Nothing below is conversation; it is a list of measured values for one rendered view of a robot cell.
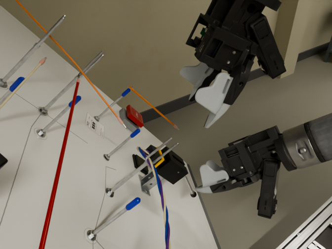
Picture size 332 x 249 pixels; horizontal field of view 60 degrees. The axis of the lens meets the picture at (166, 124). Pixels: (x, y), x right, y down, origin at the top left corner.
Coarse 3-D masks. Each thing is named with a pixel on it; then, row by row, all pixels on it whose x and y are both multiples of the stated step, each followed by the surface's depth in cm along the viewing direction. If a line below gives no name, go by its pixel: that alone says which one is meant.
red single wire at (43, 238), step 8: (72, 104) 35; (72, 112) 33; (64, 136) 30; (64, 144) 29; (64, 152) 28; (56, 176) 25; (56, 184) 25; (48, 208) 22; (48, 216) 22; (48, 224) 21; (40, 248) 20
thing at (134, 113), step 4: (128, 108) 73; (132, 108) 74; (128, 112) 71; (132, 112) 72; (136, 112) 75; (128, 116) 71; (132, 116) 71; (136, 116) 73; (140, 116) 75; (132, 120) 71; (136, 120) 72; (140, 120) 73; (136, 124) 74; (140, 124) 73
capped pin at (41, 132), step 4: (80, 96) 41; (76, 100) 40; (68, 104) 41; (68, 108) 41; (64, 112) 41; (56, 116) 42; (60, 116) 42; (52, 120) 42; (56, 120) 42; (48, 124) 42; (52, 124) 42; (44, 128) 42; (40, 132) 42; (44, 132) 43; (44, 136) 43
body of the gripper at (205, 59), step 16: (224, 0) 40; (240, 0) 39; (256, 0) 39; (272, 0) 38; (208, 16) 41; (224, 16) 41; (240, 16) 41; (256, 16) 41; (192, 32) 45; (208, 32) 41; (224, 32) 39; (240, 32) 42; (208, 48) 41; (224, 48) 41; (240, 48) 41; (208, 64) 41; (224, 64) 43; (240, 64) 42
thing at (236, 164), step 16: (272, 128) 52; (240, 144) 54; (256, 144) 54; (272, 144) 53; (224, 160) 56; (240, 160) 55; (256, 160) 55; (272, 160) 53; (288, 160) 50; (240, 176) 55; (256, 176) 54
